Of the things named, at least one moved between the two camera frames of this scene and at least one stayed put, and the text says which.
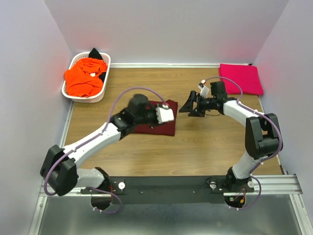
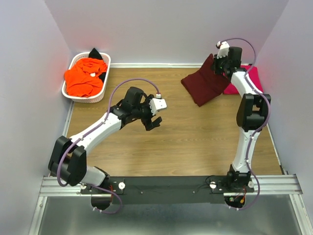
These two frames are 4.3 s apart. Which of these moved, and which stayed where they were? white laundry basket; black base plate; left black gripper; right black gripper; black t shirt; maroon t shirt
Moved: maroon t shirt; right black gripper
Stayed: white laundry basket; left black gripper; black base plate; black t shirt
